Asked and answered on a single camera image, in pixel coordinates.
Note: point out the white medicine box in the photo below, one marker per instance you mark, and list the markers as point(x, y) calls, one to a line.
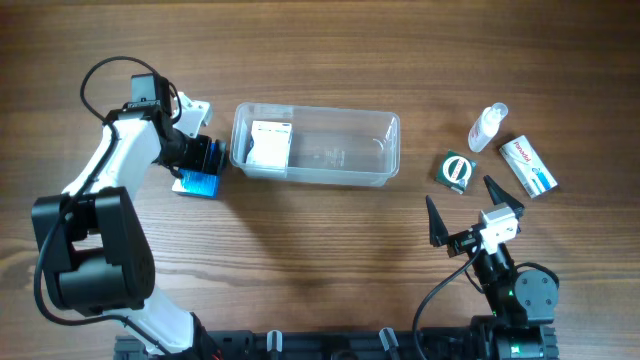
point(270, 144)

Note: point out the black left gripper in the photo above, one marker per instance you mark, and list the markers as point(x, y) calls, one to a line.
point(197, 161)

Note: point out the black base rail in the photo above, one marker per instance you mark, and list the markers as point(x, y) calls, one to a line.
point(325, 345)

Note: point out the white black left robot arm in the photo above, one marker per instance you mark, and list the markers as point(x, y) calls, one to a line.
point(95, 263)

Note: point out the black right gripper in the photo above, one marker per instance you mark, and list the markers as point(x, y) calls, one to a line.
point(460, 241)

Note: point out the white Panadol box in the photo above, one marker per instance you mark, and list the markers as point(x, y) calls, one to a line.
point(528, 167)

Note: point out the green round-logo box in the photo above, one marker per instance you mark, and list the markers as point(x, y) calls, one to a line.
point(455, 172)

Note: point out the clear plastic container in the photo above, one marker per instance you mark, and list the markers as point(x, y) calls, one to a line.
point(329, 145)

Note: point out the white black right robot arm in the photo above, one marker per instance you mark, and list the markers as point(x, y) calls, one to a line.
point(522, 297)

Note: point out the clear dropper bottle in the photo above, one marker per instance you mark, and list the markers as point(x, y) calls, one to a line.
point(486, 126)

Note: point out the blue medicine box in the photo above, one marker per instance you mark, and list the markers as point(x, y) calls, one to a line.
point(197, 182)

